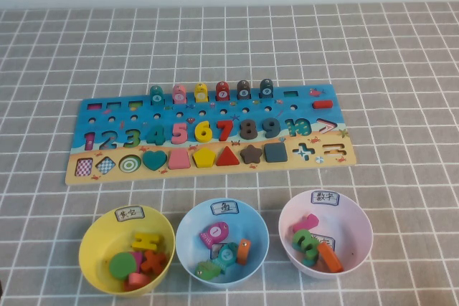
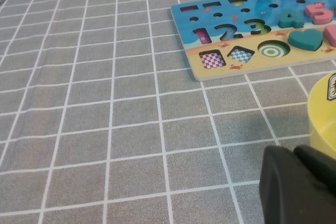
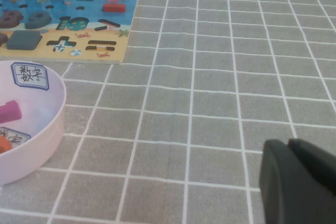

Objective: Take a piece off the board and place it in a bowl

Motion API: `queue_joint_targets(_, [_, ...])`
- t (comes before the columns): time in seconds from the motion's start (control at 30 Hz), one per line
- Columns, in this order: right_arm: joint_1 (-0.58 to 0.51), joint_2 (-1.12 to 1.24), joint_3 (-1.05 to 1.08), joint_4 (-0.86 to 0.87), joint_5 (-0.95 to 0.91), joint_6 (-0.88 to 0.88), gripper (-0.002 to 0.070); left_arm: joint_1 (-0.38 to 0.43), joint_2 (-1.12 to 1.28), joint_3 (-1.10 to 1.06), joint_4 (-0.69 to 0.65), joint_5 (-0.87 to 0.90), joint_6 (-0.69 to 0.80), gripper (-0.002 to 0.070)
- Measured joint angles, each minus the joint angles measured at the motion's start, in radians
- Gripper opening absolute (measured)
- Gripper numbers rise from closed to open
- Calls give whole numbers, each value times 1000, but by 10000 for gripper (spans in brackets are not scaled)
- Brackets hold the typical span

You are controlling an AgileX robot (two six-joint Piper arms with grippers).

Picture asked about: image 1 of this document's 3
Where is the pink wooden fish number one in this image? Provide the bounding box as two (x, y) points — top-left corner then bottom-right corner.
(199, 221), (230, 249)

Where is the orange wooden number piece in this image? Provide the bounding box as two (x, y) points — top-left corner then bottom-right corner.
(317, 241), (344, 273)

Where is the brown wooden star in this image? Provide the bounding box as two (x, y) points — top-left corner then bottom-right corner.
(240, 143), (263, 166)

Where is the grey checked tablecloth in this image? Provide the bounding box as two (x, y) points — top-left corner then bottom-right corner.
(0, 1), (459, 306)

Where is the dark blue wooden fish nine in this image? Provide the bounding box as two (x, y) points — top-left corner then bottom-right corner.
(258, 77), (275, 100)

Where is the yellow wooden equals sign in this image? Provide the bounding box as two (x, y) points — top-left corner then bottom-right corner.
(131, 232), (163, 252)

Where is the brown wooden fish number eight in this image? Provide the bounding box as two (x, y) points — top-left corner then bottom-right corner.
(236, 80), (252, 101)

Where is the wooden number shape puzzle board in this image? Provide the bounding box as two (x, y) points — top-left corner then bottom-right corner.
(64, 82), (358, 187)

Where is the red wooden triangle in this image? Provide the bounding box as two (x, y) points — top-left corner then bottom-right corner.
(215, 145), (240, 167)

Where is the teal wooden fish number two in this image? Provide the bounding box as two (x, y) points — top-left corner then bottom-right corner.
(210, 241), (239, 269)

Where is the yellow plastic bowl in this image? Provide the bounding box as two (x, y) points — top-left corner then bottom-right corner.
(77, 205), (176, 297)

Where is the dark blue wooden number nine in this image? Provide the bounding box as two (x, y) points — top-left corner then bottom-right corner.
(261, 118), (281, 139)

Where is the orange wooden cross sign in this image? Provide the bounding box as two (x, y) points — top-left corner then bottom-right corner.
(140, 249), (169, 274)

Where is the teal wooden heart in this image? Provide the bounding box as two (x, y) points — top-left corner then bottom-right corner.
(142, 150), (169, 171)

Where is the yellow wooden fish number six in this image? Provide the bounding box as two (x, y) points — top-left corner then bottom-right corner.
(194, 82), (209, 103)

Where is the dark blue wooden square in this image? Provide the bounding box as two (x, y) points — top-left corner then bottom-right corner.
(264, 142), (288, 163)

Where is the magenta wooden shape piece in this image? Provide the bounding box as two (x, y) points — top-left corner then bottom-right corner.
(131, 251), (146, 271)

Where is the yellow wooden pentagon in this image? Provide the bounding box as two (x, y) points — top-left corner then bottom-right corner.
(192, 147), (217, 168)

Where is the teal wooden fish number four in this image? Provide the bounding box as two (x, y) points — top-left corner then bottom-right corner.
(149, 85), (166, 107)

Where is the green wooden number three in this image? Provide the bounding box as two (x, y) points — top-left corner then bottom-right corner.
(290, 229), (320, 253)

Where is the green wooden circle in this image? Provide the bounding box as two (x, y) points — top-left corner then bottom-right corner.
(108, 252), (139, 281)

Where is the red wooden fish number seven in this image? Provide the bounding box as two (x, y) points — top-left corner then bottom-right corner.
(214, 81), (231, 102)

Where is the pink plastic bowl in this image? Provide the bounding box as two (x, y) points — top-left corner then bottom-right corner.
(278, 189), (374, 280)

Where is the pink wooden fish number five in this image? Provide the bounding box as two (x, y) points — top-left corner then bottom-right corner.
(171, 84), (188, 105)

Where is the pink wooden trapezoid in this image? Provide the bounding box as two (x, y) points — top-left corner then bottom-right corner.
(167, 149), (191, 170)

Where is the green wooden fish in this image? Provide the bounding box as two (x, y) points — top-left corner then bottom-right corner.
(194, 261), (225, 281)

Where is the light blue plastic bowl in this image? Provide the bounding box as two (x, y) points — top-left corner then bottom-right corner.
(175, 197), (270, 288)

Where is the pink wooden shape piece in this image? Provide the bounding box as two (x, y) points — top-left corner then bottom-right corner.
(128, 272), (152, 288)

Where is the orange wooden fish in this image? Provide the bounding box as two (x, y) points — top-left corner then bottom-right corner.
(236, 238), (252, 266)

